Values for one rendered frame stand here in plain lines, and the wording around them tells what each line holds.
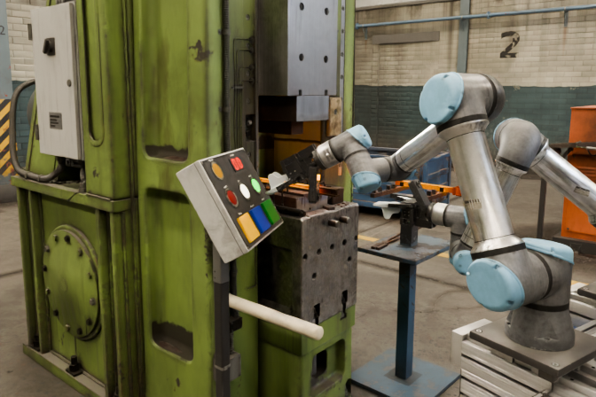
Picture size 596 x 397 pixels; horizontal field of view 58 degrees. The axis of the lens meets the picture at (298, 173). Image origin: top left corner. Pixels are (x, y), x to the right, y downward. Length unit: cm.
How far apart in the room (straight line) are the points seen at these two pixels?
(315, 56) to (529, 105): 764
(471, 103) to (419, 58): 909
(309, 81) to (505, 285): 115
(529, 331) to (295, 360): 110
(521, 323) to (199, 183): 86
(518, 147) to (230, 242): 85
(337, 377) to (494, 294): 138
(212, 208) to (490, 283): 72
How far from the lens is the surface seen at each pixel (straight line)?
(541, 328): 135
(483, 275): 121
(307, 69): 203
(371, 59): 1082
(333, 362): 248
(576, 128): 521
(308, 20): 205
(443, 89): 124
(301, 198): 205
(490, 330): 142
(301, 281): 205
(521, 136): 165
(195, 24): 192
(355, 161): 153
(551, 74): 944
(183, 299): 223
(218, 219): 145
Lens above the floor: 139
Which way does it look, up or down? 9 degrees down
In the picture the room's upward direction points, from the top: straight up
